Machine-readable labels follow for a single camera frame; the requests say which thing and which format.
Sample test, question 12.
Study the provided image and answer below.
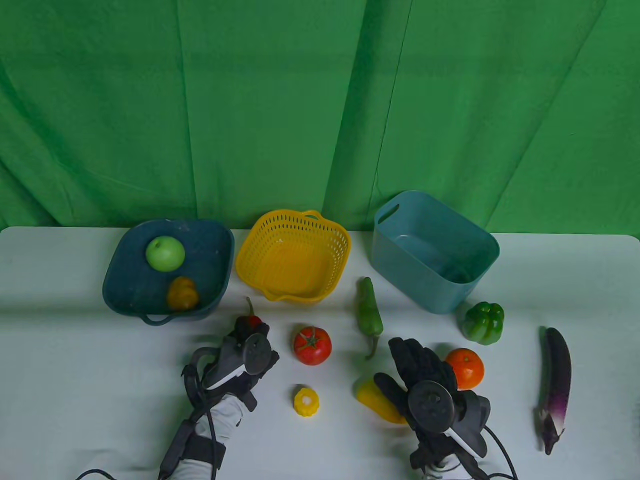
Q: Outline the yellow brown bell pepper object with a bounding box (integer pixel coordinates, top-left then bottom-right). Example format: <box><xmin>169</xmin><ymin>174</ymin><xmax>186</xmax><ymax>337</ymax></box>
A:
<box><xmin>166</xmin><ymin>276</ymin><xmax>200</xmax><ymax>310</ymax></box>

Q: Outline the dark blue bowl container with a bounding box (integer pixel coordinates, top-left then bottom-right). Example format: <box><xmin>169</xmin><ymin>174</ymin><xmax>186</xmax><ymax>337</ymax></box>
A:
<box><xmin>102</xmin><ymin>218</ymin><xmax>236</xmax><ymax>327</ymax></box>

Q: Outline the teal plastic bin container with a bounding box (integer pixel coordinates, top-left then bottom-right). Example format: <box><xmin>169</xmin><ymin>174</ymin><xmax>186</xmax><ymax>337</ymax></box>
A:
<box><xmin>371</xmin><ymin>190</ymin><xmax>501</xmax><ymax>315</ymax></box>

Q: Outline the green bell pepper object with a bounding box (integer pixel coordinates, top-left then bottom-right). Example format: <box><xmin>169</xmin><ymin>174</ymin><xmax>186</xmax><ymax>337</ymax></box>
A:
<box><xmin>461</xmin><ymin>301</ymin><xmax>505</xmax><ymax>346</ymax></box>

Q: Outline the black forearm strap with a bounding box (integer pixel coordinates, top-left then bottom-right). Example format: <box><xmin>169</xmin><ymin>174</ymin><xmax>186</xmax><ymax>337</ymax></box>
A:
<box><xmin>159</xmin><ymin>420</ymin><xmax>227</xmax><ymax>473</ymax></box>

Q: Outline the person's left forearm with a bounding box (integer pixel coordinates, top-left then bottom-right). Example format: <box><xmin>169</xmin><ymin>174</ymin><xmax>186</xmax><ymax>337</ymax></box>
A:
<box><xmin>172</xmin><ymin>392</ymin><xmax>246</xmax><ymax>480</ymax></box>

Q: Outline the black cable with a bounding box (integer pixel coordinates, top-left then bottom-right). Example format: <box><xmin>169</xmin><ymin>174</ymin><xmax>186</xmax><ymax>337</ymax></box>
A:
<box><xmin>75</xmin><ymin>350</ymin><xmax>221</xmax><ymax>480</ymax></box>
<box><xmin>482</xmin><ymin>427</ymin><xmax>518</xmax><ymax>480</ymax></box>

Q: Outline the yellow perforated basket container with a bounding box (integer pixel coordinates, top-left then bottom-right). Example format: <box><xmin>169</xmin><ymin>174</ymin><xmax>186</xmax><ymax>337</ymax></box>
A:
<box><xmin>235</xmin><ymin>209</ymin><xmax>352</xmax><ymax>304</ymax></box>

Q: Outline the round black glove tracker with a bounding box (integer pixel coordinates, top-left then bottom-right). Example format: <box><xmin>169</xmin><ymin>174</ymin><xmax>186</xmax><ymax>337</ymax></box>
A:
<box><xmin>406</xmin><ymin>381</ymin><xmax>492</xmax><ymax>458</ymax></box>
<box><xmin>186</xmin><ymin>332</ymin><xmax>275</xmax><ymax>392</ymax></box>

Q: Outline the yellow corn piece object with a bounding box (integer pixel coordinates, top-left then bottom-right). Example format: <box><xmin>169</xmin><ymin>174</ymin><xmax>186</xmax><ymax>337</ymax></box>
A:
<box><xmin>293</xmin><ymin>385</ymin><xmax>320</xmax><ymax>417</ymax></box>

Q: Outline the red tomato object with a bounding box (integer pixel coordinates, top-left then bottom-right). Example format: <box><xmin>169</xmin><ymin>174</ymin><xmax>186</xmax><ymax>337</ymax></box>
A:
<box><xmin>293</xmin><ymin>325</ymin><xmax>333</xmax><ymax>366</ymax></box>

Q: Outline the green chili pepper object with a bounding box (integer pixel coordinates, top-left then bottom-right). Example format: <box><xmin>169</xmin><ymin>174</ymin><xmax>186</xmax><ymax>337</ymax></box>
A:
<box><xmin>355</xmin><ymin>277</ymin><xmax>384</xmax><ymax>361</ymax></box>

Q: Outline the person's left hand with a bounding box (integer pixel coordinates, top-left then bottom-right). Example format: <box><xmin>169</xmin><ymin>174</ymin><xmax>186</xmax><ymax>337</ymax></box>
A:
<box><xmin>200</xmin><ymin>315</ymin><xmax>280</xmax><ymax>412</ymax></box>

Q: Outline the person's right forearm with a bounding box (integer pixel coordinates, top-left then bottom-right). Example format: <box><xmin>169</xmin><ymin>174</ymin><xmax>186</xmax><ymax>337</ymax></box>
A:
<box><xmin>425</xmin><ymin>452</ymin><xmax>488</xmax><ymax>480</ymax></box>

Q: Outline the purple eggplant object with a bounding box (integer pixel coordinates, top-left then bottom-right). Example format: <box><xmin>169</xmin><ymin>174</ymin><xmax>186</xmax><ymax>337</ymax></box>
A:
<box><xmin>535</xmin><ymin>327</ymin><xmax>572</xmax><ymax>456</ymax></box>

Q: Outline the orange fruit object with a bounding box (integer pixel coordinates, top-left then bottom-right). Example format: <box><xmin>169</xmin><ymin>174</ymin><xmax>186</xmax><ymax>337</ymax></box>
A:
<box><xmin>444</xmin><ymin>348</ymin><xmax>485</xmax><ymax>390</ymax></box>

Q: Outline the person's right hand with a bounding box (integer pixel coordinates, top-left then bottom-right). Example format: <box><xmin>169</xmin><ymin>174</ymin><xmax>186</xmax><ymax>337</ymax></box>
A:
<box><xmin>374</xmin><ymin>337</ymin><xmax>492</xmax><ymax>471</ymax></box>

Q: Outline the green backdrop cloth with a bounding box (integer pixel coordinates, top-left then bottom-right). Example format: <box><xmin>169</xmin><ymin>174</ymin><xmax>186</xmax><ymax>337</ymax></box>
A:
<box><xmin>0</xmin><ymin>0</ymin><xmax>640</xmax><ymax>236</ymax></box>

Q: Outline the green apple object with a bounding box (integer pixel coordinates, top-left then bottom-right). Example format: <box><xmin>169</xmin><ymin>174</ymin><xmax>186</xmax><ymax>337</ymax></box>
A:
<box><xmin>145</xmin><ymin>236</ymin><xmax>186</xmax><ymax>273</ymax></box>

